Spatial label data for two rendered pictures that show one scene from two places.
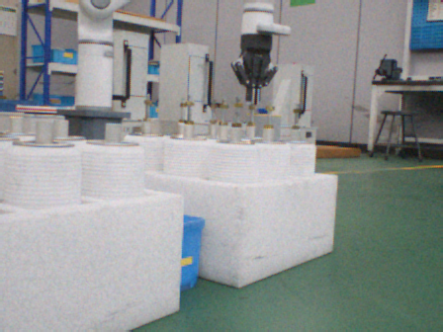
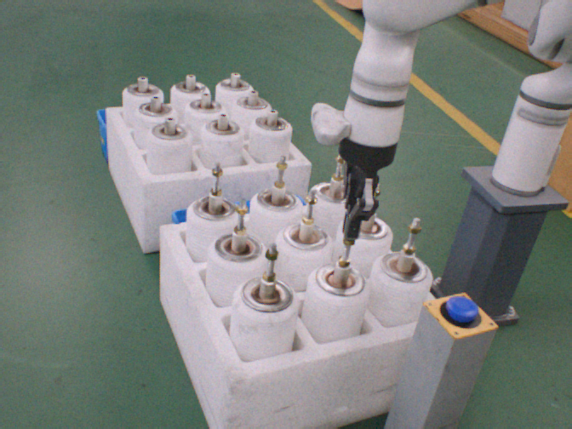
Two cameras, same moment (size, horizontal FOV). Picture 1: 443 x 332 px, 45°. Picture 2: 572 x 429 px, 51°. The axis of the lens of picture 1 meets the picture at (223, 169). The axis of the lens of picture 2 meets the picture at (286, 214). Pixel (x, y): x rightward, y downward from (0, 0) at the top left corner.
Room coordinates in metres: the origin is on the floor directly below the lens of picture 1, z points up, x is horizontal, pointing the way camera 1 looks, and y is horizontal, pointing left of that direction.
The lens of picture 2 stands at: (1.52, -0.75, 0.81)
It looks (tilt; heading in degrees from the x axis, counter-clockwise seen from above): 32 degrees down; 116
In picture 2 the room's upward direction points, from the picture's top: 8 degrees clockwise
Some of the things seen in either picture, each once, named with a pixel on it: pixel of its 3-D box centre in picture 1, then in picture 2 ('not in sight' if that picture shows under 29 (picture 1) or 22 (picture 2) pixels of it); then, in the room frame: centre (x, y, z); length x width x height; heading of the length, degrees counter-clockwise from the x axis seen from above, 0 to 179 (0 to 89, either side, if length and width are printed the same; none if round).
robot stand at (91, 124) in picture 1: (92, 165); (491, 248); (1.45, 0.36, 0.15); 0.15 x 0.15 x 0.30; 46
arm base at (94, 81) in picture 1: (95, 78); (529, 143); (1.45, 0.36, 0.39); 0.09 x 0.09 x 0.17; 46
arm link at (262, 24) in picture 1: (262, 22); (359, 111); (1.27, -0.07, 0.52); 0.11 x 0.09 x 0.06; 35
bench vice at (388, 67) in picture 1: (389, 68); not in sight; (5.37, -1.58, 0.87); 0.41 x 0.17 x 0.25; 136
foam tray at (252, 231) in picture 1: (219, 210); (294, 310); (1.19, 0.01, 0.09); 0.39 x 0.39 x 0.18; 54
